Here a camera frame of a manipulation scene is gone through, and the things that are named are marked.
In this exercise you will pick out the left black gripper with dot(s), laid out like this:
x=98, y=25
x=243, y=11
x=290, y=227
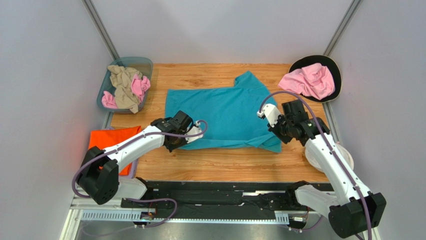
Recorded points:
x=171, y=147

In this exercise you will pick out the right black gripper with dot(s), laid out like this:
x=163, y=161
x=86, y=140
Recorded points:
x=279, y=126

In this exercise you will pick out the teal t shirt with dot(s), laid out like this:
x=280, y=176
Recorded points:
x=231, y=114

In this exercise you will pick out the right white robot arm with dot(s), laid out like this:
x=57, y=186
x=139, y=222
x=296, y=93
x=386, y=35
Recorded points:
x=332, y=166

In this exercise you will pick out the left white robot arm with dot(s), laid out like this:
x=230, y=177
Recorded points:
x=99, y=175

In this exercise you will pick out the pink t shirt on tray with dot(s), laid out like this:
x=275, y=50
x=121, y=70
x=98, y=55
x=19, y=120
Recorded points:
x=314, y=80

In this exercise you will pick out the pink t shirt in bin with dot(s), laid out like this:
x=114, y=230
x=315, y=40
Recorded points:
x=138, y=88

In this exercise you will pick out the white mesh basket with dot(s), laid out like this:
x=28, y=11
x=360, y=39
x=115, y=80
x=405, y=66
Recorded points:
x=345, y=153

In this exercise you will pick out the translucent grey plastic bin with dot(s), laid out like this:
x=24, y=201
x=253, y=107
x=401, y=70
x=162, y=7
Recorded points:
x=142, y=64

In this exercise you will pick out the black round tray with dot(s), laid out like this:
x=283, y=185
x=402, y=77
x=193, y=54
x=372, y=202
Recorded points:
x=324, y=61

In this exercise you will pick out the beige t shirt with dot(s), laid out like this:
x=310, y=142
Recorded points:
x=121, y=78

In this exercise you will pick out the folded orange t shirt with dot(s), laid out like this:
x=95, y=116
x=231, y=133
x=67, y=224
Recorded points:
x=94, y=140

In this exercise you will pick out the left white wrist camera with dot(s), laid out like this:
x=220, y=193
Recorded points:
x=194, y=133

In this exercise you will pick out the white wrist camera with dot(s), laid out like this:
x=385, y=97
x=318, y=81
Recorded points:
x=269, y=112
x=194, y=133

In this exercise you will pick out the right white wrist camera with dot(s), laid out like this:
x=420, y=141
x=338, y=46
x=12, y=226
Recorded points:
x=269, y=112

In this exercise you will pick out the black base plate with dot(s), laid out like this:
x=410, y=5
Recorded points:
x=217, y=200

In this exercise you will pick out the aluminium frame rail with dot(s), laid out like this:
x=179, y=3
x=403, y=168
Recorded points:
x=144, y=218

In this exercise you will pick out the right aluminium wall profile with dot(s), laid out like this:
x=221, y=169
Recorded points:
x=344, y=23

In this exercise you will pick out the aluminium wall profile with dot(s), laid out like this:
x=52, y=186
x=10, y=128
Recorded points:
x=97, y=20
x=344, y=23

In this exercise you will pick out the left aluminium wall profile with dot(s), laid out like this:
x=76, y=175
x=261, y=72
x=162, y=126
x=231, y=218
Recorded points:
x=97, y=20

